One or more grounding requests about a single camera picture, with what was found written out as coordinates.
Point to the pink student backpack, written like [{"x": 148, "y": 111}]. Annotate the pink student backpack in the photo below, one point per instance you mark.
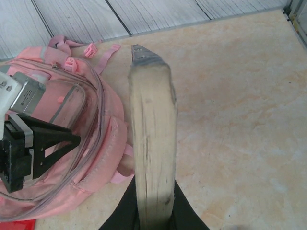
[{"x": 96, "y": 134}]

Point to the aluminium frame post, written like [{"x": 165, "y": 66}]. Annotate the aluminium frame post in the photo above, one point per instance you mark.
[{"x": 297, "y": 14}]

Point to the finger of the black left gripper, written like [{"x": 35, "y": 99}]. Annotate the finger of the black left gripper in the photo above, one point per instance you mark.
[{"x": 37, "y": 134}]

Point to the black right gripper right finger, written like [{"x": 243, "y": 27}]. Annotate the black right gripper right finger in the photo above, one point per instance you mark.
[{"x": 184, "y": 218}]

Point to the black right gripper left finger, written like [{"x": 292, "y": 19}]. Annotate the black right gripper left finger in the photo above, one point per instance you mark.
[{"x": 124, "y": 215}]

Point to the red card package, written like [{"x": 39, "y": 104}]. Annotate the red card package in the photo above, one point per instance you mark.
[{"x": 14, "y": 226}]

